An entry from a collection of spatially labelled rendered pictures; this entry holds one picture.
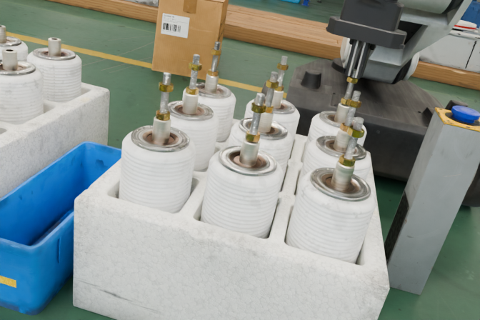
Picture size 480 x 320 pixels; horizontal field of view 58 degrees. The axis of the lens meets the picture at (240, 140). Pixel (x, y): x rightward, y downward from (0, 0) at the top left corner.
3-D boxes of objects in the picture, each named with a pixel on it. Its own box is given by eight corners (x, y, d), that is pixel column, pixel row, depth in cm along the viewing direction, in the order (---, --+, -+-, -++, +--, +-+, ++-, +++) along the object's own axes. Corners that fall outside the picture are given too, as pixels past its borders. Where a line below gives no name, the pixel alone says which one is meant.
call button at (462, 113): (445, 114, 68) (450, 102, 67) (471, 121, 68) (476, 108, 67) (451, 123, 65) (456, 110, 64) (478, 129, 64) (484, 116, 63)
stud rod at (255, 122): (248, 152, 54) (260, 96, 51) (244, 148, 54) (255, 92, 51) (255, 151, 54) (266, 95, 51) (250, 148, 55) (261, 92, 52)
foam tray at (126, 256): (171, 181, 96) (180, 105, 89) (346, 227, 91) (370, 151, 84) (71, 306, 61) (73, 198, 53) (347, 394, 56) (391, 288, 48)
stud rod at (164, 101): (160, 131, 55) (166, 75, 52) (156, 128, 56) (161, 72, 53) (166, 130, 56) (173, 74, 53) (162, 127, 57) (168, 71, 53)
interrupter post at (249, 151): (239, 167, 54) (244, 143, 52) (236, 158, 56) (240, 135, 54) (258, 168, 54) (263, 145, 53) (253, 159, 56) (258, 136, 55)
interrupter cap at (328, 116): (341, 113, 80) (343, 110, 80) (371, 130, 74) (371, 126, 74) (310, 114, 76) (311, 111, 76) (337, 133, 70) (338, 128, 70)
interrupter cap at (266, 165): (223, 177, 51) (223, 171, 50) (213, 148, 57) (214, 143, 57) (283, 180, 53) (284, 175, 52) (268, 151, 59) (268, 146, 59)
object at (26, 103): (11, 148, 83) (6, 56, 76) (55, 160, 82) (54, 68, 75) (-29, 168, 75) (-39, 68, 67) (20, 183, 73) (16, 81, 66)
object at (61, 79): (48, 127, 94) (48, 45, 87) (88, 138, 93) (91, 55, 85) (18, 143, 85) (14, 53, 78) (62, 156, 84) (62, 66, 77)
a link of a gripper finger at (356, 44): (353, 73, 73) (363, 37, 71) (348, 76, 70) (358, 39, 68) (343, 71, 74) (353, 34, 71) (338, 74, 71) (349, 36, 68)
